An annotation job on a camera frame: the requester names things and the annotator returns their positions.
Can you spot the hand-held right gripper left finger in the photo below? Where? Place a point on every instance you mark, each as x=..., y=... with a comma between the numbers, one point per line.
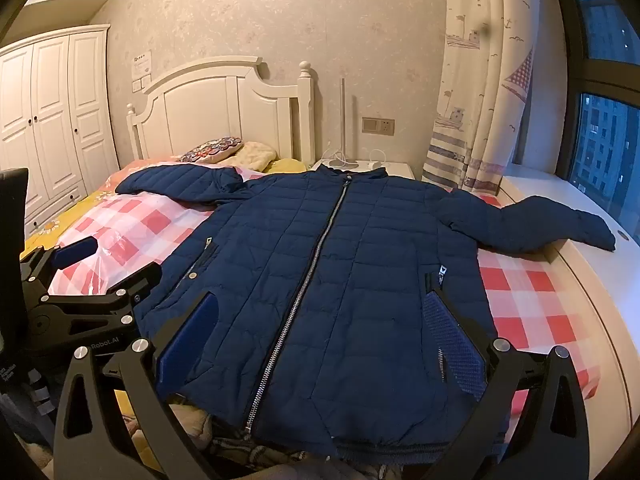
x=186, y=332

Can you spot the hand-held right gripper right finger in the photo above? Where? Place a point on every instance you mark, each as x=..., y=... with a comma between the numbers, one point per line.
x=456, y=347

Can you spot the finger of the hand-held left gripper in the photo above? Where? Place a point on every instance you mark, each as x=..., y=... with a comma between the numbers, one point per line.
x=131, y=284
x=75, y=252

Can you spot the navy blue quilted jacket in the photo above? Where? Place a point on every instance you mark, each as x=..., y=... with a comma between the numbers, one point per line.
x=320, y=280

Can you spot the pink checked quilt in plastic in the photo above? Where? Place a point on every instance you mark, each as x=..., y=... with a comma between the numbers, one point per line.
x=150, y=220

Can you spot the white wardrobe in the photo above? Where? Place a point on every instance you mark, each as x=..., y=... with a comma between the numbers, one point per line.
x=47, y=120

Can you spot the patterned round cushion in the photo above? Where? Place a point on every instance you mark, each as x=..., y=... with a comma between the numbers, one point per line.
x=212, y=150

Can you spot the white window sill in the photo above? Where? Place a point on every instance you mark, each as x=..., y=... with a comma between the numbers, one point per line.
x=565, y=220

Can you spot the cream fluffy pillow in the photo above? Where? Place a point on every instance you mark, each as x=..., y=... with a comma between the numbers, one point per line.
x=252, y=156

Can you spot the white nightstand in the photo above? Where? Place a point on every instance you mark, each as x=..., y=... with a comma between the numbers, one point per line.
x=395, y=168

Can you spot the white wooden headboard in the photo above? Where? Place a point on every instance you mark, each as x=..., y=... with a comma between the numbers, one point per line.
x=220, y=105

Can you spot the white desk lamp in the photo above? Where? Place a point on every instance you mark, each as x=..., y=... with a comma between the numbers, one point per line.
x=343, y=125

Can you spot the sailboat print curtain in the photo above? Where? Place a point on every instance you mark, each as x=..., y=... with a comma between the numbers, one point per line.
x=480, y=75

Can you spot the dark framed window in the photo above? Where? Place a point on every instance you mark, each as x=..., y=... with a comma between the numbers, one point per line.
x=600, y=70

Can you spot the white wall notice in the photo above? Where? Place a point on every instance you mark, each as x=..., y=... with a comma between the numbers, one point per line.
x=142, y=71

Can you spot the gold wall socket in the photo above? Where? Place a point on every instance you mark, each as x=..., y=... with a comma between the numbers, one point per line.
x=378, y=125

